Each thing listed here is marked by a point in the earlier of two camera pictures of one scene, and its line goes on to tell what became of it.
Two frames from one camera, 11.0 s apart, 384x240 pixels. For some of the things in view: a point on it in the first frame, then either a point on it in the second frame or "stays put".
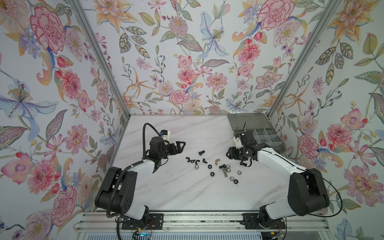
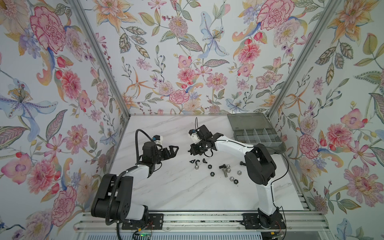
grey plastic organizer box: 262,129 stays put
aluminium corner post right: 301,60 stays put
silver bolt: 225,171 stays put
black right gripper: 232,153 → 193,149
